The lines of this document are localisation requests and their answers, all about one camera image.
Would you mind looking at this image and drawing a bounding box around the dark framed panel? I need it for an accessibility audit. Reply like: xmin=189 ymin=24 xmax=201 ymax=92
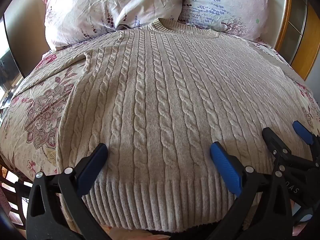
xmin=0 ymin=14 xmax=29 ymax=98

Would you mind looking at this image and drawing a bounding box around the dark wooden chair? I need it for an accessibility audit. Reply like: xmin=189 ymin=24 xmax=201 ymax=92
xmin=0 ymin=164 xmax=34 ymax=232

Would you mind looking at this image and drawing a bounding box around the pink pillow with purple flowers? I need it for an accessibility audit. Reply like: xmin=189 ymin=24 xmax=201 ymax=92
xmin=178 ymin=0 xmax=277 ymax=43

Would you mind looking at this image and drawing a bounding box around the floral bed sheet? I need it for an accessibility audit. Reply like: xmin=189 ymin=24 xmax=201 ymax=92
xmin=0 ymin=37 xmax=320 ymax=240

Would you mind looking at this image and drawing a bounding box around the pink floral pillow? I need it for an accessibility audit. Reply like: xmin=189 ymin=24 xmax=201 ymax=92
xmin=42 ymin=0 xmax=185 ymax=52

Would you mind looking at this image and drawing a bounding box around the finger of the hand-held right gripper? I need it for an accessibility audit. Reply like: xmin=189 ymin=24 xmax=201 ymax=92
xmin=292 ymin=120 xmax=320 ymax=161
xmin=262 ymin=127 xmax=293 ymax=166

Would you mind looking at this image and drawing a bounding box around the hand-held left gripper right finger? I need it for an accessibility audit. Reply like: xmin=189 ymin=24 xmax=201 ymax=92
xmin=207 ymin=141 xmax=293 ymax=240

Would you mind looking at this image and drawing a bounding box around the beige cable knit sweater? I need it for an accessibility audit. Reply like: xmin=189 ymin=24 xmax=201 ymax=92
xmin=56 ymin=17 xmax=318 ymax=231

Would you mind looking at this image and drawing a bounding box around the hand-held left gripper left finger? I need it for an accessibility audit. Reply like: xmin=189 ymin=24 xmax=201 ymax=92
xmin=26 ymin=143 xmax=112 ymax=240

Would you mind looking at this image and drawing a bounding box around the wooden bed headboard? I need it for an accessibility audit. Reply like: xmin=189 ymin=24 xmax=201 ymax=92
xmin=273 ymin=0 xmax=320 ymax=81

